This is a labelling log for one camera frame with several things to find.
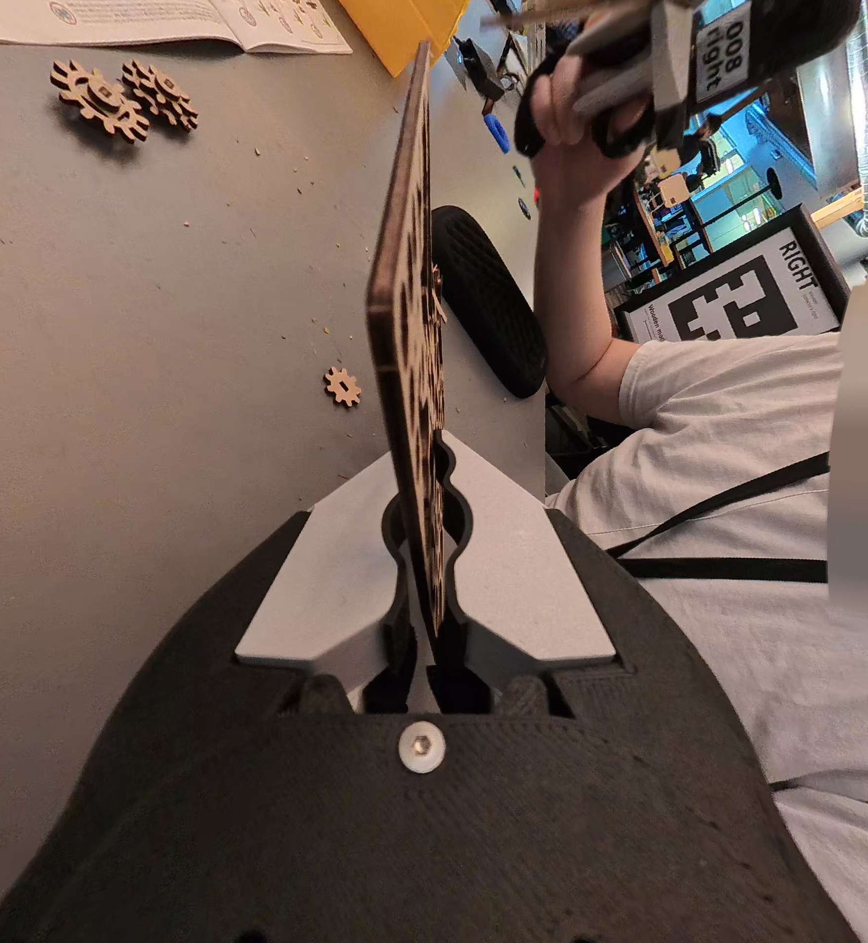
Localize black shoulder strap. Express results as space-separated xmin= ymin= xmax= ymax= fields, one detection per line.
xmin=607 ymin=453 xmax=831 ymax=584

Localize small wooden gear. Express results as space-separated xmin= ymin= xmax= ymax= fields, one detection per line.
xmin=323 ymin=367 xmax=363 ymax=408

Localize thick wooden gear with hub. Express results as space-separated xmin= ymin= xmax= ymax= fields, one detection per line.
xmin=51 ymin=60 xmax=151 ymax=144

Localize person's right hand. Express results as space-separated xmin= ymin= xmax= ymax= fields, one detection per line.
xmin=530 ymin=59 xmax=652 ymax=213

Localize black mesh wrist pad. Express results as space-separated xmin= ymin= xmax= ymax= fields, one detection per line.
xmin=431 ymin=206 xmax=549 ymax=399

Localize black framed marker sign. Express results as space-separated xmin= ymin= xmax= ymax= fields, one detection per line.
xmin=614 ymin=205 xmax=852 ymax=346

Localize open instruction booklet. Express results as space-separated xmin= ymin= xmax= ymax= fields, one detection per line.
xmin=0 ymin=0 xmax=354 ymax=56

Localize person's white t-shirt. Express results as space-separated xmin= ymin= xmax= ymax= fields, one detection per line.
xmin=548 ymin=332 xmax=868 ymax=943

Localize yellow stacked storage bins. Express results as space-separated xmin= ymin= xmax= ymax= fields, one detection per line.
xmin=338 ymin=0 xmax=472 ymax=78

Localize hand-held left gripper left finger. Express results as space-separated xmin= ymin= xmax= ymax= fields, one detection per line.
xmin=235 ymin=460 xmax=409 ymax=714

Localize flat wooden gear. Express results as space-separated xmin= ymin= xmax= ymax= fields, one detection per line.
xmin=122 ymin=59 xmax=199 ymax=132

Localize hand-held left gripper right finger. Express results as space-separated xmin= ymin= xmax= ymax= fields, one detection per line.
xmin=441 ymin=431 xmax=619 ymax=714

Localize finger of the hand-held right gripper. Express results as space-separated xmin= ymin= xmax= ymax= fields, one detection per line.
xmin=562 ymin=0 xmax=659 ymax=54

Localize person's right forearm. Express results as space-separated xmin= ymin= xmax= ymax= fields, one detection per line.
xmin=533 ymin=147 xmax=652 ymax=424

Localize laser-cut wooden parts sheet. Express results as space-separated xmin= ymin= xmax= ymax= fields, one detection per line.
xmin=366 ymin=40 xmax=449 ymax=642

